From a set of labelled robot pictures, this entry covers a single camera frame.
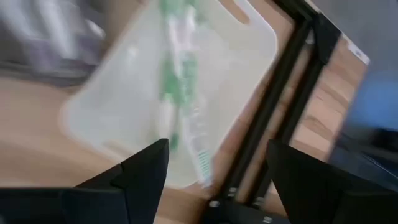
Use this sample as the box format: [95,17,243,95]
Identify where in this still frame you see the white plastic bin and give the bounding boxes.
[60,0,279,190]

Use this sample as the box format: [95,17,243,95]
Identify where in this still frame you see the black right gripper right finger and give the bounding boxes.
[266,139,398,224]

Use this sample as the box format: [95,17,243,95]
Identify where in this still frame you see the white table edge label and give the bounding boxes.
[347,42,371,65]

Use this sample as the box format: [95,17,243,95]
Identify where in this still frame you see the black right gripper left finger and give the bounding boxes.
[0,138,170,224]

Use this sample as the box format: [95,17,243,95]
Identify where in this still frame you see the green toothbrush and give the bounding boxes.
[182,102,215,187]
[157,99,181,153]
[182,0,201,110]
[158,0,183,103]

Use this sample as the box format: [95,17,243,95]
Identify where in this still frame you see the grey plastic bin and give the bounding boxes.
[0,0,108,87]

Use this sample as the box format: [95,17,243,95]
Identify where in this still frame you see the purple toothbrush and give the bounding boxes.
[37,0,81,60]

